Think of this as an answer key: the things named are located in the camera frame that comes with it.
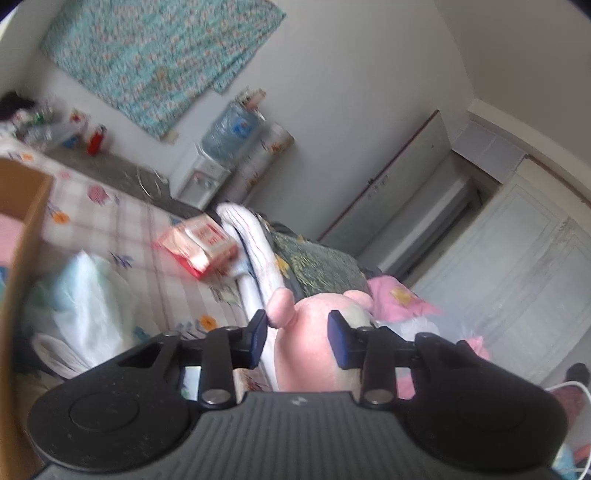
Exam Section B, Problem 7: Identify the white floor cable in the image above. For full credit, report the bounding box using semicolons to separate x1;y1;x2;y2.
136;166;169;199

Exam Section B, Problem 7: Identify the white wardrobe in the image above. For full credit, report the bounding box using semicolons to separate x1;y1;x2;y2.
409;157;591;393

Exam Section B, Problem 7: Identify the red thermos bottle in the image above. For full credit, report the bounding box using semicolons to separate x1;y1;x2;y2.
87;124;107;155

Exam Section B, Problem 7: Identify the white water dispenser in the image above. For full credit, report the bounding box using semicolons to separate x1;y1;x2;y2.
178;143;232;210

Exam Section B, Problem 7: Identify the clear plastic bag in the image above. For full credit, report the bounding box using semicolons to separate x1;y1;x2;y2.
18;111;88;148

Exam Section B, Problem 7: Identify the cardboard box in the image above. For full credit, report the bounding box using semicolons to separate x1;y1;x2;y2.
0;159;54;467

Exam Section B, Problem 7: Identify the plaid printed bed sheet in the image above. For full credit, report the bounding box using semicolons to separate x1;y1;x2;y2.
0;138;278;393

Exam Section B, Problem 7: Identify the red wet wipes pack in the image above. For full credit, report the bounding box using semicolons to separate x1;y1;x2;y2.
154;215;241;280

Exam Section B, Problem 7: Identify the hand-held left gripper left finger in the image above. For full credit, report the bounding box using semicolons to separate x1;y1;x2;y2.
115;309;269;410

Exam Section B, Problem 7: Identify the green leaf-print pillow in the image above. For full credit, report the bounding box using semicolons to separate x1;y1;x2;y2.
272;231;370;296

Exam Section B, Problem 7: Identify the white plastic bag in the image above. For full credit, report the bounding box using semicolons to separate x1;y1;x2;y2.
23;251;139;379

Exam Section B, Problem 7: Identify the pink plush toy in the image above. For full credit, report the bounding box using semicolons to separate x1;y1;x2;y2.
268;286;375;393

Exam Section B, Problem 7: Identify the pink printed cloth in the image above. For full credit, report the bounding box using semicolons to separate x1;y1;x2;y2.
369;274;490;400

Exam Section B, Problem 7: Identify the white quilted blanket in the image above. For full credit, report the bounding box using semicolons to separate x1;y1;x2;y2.
216;203;296;324

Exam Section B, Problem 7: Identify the patterned cushion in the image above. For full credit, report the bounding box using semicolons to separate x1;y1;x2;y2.
252;215;384;298

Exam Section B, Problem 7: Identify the white door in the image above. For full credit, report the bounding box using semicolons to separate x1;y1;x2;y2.
318;111;451;245

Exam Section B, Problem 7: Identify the black cloth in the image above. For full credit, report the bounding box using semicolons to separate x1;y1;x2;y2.
0;90;33;123

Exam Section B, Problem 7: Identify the white printed cabinet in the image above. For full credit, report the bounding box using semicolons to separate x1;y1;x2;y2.
228;122;296;208

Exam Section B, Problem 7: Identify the teal floral wall cloth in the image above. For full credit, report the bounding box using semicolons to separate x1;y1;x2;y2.
39;0;287;139

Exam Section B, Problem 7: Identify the white charging cable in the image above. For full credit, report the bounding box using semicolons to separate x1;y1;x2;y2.
545;381;591;476

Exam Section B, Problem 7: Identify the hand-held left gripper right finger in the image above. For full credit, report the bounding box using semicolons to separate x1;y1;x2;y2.
327;310;467;410

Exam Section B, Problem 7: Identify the blue water jug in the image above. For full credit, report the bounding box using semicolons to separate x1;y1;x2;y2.
201;99;266;162

